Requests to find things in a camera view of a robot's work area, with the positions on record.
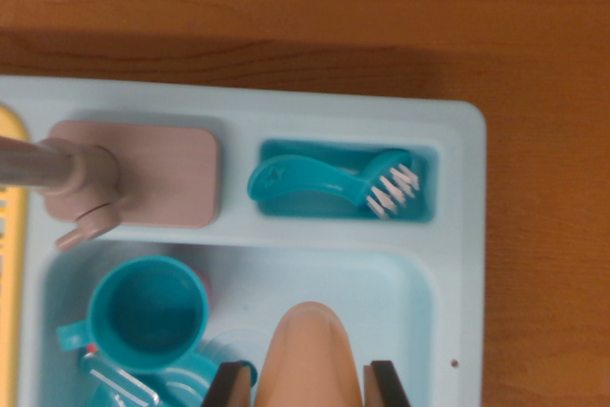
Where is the teal cup with handle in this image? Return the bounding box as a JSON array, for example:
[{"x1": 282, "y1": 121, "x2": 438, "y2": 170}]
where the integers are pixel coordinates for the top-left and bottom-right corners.
[{"x1": 55, "y1": 254, "x2": 211, "y2": 374}]

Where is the teal dish brush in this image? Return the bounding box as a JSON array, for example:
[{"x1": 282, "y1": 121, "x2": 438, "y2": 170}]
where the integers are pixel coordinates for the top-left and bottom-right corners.
[{"x1": 246, "y1": 148, "x2": 420, "y2": 221}]

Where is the teal plate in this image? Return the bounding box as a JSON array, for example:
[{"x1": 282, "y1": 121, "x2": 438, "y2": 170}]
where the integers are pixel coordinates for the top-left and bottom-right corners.
[{"x1": 78, "y1": 339, "x2": 225, "y2": 407}]

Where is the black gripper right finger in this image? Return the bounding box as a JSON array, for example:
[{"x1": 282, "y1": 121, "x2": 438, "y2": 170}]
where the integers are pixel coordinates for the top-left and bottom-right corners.
[{"x1": 362, "y1": 358, "x2": 412, "y2": 407}]

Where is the grey faucet base plate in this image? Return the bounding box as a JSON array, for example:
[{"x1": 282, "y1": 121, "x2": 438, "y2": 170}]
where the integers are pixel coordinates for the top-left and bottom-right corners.
[{"x1": 42, "y1": 119, "x2": 223, "y2": 228}]

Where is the yellow dish rack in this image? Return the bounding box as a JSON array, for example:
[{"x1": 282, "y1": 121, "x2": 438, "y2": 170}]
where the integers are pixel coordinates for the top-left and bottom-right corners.
[{"x1": 0, "y1": 104, "x2": 29, "y2": 407}]

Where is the red cup with handle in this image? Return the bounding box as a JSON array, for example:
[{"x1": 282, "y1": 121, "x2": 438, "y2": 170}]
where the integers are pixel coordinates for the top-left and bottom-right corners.
[{"x1": 85, "y1": 271, "x2": 211, "y2": 356}]

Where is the teal sink drain plug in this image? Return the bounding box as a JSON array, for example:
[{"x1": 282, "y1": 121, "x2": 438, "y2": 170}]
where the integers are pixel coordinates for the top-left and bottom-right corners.
[{"x1": 235, "y1": 359, "x2": 258, "y2": 387}]

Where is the cream detergent bottle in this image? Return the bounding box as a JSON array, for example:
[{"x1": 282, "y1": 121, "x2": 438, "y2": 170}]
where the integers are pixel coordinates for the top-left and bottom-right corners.
[{"x1": 252, "y1": 300, "x2": 368, "y2": 407}]

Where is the light blue toy sink unit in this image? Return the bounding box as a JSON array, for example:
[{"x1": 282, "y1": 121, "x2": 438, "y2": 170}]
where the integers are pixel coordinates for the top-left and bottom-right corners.
[{"x1": 0, "y1": 73, "x2": 487, "y2": 407}]

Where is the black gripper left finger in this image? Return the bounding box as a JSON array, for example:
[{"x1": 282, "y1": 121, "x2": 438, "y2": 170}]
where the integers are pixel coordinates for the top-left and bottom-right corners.
[{"x1": 202, "y1": 361, "x2": 253, "y2": 407}]

